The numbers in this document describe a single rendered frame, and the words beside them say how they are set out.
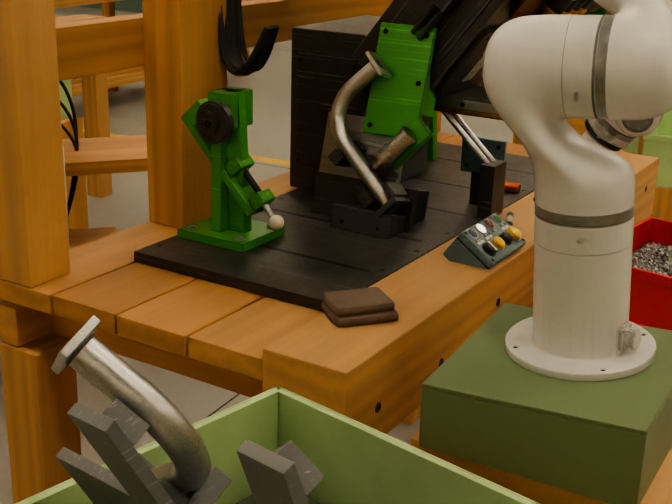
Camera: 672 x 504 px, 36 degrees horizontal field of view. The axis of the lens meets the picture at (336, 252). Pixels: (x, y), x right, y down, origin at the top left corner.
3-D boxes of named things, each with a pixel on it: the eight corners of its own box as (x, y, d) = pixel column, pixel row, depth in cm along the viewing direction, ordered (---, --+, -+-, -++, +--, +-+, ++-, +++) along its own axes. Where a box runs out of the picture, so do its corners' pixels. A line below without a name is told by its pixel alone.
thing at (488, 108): (563, 112, 208) (565, 97, 207) (533, 125, 195) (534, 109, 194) (392, 89, 227) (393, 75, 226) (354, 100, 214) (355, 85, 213)
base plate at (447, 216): (577, 172, 250) (578, 164, 250) (336, 315, 162) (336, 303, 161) (422, 147, 271) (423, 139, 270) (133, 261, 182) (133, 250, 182)
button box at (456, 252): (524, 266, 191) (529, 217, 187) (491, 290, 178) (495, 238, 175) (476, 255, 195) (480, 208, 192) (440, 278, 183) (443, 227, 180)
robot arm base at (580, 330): (679, 337, 136) (688, 202, 129) (617, 396, 122) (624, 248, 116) (547, 307, 147) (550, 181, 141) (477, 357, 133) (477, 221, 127)
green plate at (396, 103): (433, 144, 200) (453, 34, 198) (415, 141, 193) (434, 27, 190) (382, 135, 206) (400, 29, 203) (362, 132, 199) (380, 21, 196)
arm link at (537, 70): (626, 231, 121) (636, 23, 112) (472, 218, 128) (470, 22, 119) (640, 200, 131) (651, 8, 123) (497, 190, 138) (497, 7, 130)
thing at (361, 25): (428, 172, 239) (437, 21, 228) (361, 201, 214) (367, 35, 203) (359, 159, 248) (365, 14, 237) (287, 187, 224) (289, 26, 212)
